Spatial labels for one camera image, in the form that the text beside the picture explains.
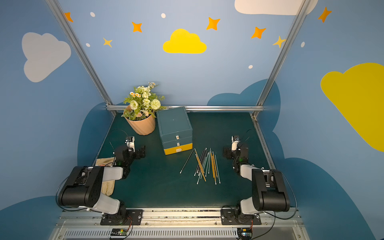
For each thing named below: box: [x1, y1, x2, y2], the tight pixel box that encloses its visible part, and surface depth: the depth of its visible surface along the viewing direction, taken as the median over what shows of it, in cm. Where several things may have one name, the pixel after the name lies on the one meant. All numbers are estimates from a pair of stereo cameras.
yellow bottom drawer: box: [163, 143, 193, 156], surface depth 97 cm
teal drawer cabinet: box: [156, 106, 193, 156], surface depth 90 cm
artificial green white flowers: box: [121, 81, 167, 120], surface depth 92 cm
